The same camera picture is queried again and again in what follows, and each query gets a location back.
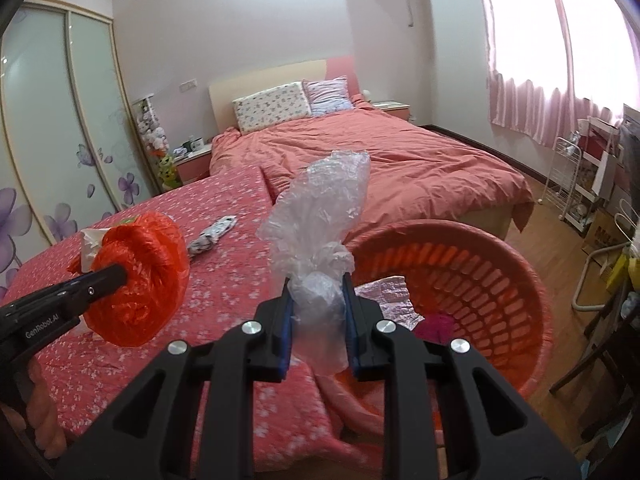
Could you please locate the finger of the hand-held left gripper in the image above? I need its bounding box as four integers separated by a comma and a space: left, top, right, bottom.
0, 265, 129, 333

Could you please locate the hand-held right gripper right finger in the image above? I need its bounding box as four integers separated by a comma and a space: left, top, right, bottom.
342, 272, 586, 480

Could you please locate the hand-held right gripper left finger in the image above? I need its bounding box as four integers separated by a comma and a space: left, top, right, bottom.
50, 280, 296, 480

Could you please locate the white paper tissue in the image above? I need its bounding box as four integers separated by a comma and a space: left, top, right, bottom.
80, 228, 108, 261

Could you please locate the orange plastic bag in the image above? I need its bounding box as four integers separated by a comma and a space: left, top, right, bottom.
67, 211, 191, 347

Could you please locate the clear plastic bag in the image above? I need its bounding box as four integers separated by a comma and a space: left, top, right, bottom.
256, 150, 372, 376

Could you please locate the orange plastic basket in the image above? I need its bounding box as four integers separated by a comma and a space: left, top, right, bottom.
317, 218, 553, 448

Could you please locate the person's left hand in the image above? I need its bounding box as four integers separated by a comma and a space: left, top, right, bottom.
19, 361, 68, 455

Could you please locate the magenta crumpled wrapper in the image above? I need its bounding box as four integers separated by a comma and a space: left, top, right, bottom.
414, 312, 456, 343

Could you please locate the patterned crumpled wrapper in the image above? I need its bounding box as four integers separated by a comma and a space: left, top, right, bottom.
186, 215, 238, 261

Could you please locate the pink and white nightstand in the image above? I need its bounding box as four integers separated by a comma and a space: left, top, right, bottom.
172, 142, 215, 186
370, 100, 412, 122

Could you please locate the flower print sliding wardrobe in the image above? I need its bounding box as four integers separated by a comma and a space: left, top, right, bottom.
0, 0, 166, 301

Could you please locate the bed with pink duvet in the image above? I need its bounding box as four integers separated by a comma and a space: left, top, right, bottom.
209, 95, 535, 233

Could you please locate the clear plush toy display tube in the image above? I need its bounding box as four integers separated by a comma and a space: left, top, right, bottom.
131, 94, 178, 192

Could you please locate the white floral pillow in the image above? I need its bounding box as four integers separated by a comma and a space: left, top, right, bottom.
232, 81, 312, 135

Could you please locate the pink striped pillow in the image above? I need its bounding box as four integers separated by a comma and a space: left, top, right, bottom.
302, 76, 355, 117

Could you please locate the dark wooden chair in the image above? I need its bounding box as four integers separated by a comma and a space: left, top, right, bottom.
550, 280, 640, 441

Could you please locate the beige and pink headboard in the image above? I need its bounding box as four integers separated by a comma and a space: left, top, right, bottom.
208, 56, 362, 136

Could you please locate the cardboard box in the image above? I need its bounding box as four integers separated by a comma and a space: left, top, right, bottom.
580, 207, 631, 281

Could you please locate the pink curtain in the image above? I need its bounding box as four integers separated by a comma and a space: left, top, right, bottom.
470, 0, 640, 151

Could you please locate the white metal tube frame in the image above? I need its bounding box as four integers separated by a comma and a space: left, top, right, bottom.
572, 200, 640, 311

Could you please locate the white wire rack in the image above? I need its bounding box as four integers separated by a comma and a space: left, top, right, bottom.
542, 135, 601, 236

